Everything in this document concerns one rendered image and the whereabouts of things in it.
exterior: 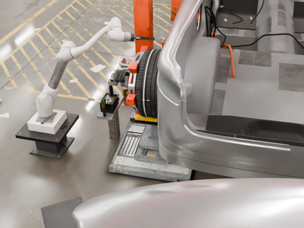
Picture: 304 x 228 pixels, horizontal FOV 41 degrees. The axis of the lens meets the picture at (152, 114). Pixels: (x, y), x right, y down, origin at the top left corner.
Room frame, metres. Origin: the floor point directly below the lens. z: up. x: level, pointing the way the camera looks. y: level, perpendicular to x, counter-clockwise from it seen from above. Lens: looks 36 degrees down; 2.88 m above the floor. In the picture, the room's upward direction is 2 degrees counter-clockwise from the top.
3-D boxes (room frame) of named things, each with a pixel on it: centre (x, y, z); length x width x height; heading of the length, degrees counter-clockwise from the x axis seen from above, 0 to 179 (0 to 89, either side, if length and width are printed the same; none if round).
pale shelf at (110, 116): (3.57, 0.44, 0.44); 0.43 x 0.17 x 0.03; 166
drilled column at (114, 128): (3.60, 0.43, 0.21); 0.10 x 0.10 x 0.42; 76
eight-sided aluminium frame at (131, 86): (3.38, 0.12, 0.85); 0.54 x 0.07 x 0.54; 166
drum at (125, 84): (3.40, 0.19, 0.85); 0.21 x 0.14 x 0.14; 76
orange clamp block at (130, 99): (3.07, 0.19, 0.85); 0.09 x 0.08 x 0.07; 166
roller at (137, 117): (3.24, 0.05, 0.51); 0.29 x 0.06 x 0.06; 76
